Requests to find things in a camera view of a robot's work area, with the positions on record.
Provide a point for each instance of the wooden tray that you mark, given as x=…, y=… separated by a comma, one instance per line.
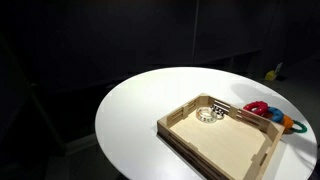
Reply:
x=221, y=141

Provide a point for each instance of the yellow object in background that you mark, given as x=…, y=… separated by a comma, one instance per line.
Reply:
x=272, y=74

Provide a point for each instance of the red ring toy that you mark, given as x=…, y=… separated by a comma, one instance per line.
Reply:
x=257, y=107

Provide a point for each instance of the blue ring toy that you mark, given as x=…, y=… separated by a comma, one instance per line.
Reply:
x=275, y=114

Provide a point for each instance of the orange ring toy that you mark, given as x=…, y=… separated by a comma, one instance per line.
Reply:
x=287, y=122

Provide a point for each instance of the green ring toy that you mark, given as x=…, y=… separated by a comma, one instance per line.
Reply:
x=300, y=127

